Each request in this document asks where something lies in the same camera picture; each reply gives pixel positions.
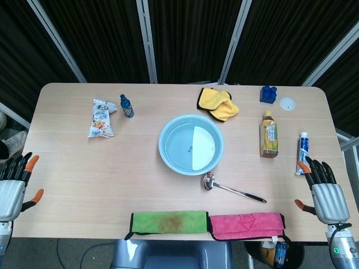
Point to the green microfiber cloth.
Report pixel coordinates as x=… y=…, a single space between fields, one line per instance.
x=168 y=222

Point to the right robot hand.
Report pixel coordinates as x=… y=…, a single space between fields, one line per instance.
x=329 y=200

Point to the white blue toothpaste tube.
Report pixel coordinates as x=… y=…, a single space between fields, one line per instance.
x=303 y=152

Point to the metal ladle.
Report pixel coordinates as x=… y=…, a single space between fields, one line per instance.
x=224 y=187

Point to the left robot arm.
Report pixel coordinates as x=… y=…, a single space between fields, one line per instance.
x=4 y=241

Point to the grey sneaker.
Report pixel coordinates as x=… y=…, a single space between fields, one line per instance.
x=14 y=141

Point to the pink microfiber cloth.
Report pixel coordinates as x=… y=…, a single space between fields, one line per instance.
x=246 y=225

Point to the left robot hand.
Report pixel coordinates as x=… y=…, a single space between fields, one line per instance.
x=11 y=193

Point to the small dark blue bottle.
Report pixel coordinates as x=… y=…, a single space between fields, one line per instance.
x=127 y=106

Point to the blue toy building block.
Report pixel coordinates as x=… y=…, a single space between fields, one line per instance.
x=268 y=95

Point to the yellow microfiber cloth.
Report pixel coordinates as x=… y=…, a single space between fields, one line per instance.
x=217 y=103

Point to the yellow tea drink bottle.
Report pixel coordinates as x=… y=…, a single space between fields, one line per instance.
x=269 y=137

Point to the black bin with items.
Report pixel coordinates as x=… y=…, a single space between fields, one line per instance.
x=269 y=253

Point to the light blue water basin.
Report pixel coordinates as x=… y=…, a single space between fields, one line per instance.
x=191 y=144

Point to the folding screen partition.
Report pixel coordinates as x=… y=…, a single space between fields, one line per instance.
x=179 y=39

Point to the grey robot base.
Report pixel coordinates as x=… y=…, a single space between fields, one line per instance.
x=171 y=255

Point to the white round lid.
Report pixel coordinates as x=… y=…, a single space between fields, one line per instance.
x=287 y=103

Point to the snack bag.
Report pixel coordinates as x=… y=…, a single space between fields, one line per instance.
x=101 y=119

